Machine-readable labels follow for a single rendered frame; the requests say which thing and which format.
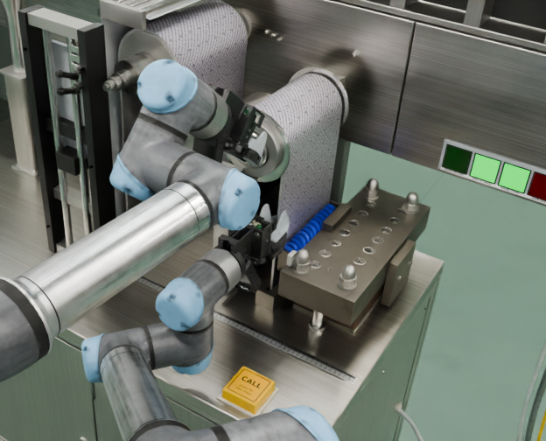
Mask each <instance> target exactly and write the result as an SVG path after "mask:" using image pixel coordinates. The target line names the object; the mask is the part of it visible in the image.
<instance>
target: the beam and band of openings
mask: <svg viewBox="0 0 546 441"><path fill-rule="evenodd" d="M339 1H342V2H346V3H350V4H356V5H359V6H363V7H367V8H370V9H374V10H378V11H384V12H387V13H391V14H395V15H398V16H402V17H406V18H412V19H415V20H419V21H423V22H426V23H430V24H434V25H440V26H443V27H447V28H451V29H454V30H458V31H462V32H468V33H471V34H475V35H479V36H482V37H486V38H490V39H496V40H499V41H503V42H507V43H510V44H515V45H518V46H525V47H528V48H532V49H536V50H539V51H543V52H546V31H545V30H546V0H422V1H419V0H339ZM423 1H425V2H423ZM426 2H428V3H426ZM438 4H440V5H438ZM441 5H443V6H441ZM445 6H447V7H445ZM448 7H451V8H448ZM453 8H454V9H453ZM456 9H458V10H456ZM496 18H498V19H496ZM500 19H502V20H500ZM504 20H507V21H504ZM508 21H510V22H508ZM511 22H513V23H511ZM515 23H517V24H515ZM526 25H528V26H526ZM530 26H532V27H530ZM533 27H535V28H533ZM536 28H540V29H536ZM541 29H543V30H541Z"/></svg>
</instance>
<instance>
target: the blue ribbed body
mask: <svg viewBox="0 0 546 441"><path fill-rule="evenodd" d="M336 208H337V207H336V206H334V205H332V204H327V205H325V207H323V208H322V209H321V211H319V212H318V213H317V214H316V215H315V216H314V217H313V218H312V219H311V220H310V221H308V223H307V224H306V225H304V227H302V228H301V229H300V231H298V232H297V234H295V235H294V236H293V238H291V239H290V240H289V241H288V242H287V243H285V245H284V249H283V250H285V251H288V252H291V251H292V250H295V251H299V250H300V249H302V248H303V247H304V246H305V245H306V244H307V243H308V242H309V241H310V240H311V239H312V238H313V237H314V236H315V235H316V234H317V233H318V232H319V231H320V230H321V229H322V223H323V221H324V220H325V219H326V218H327V217H328V216H329V215H330V214H331V213H332V212H333V211H334V210H335V209H336Z"/></svg>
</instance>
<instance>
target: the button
mask: <svg viewBox="0 0 546 441"><path fill-rule="evenodd" d="M274 390H275V382H274V381H272V380H271V379H269V378H267V377H265V376H263V375H261V374H258V373H257V372H255V371H253V370H251V369H249V368H247V367H242V368H241V369H240V370H239V372H238V373H237V374H236V375H235V376H234V377H233V378H232V379H231V381H230V382H229V383H228V384H227V385H226V386H225V387H224V388H223V390H222V398H224V399H226V400H228V401H229V402H231V403H233V404H235V405H237V406H239V407H241V408H243V409H245V410H246V411H248V412H250V413H252V414H255V413H256V412H257V411H258V410H259V409H260V408H261V407H262V405H263V404H264V403H265V402H266V400H267V399H268V398H269V397H270V395H271V394H272V393H273V391H274Z"/></svg>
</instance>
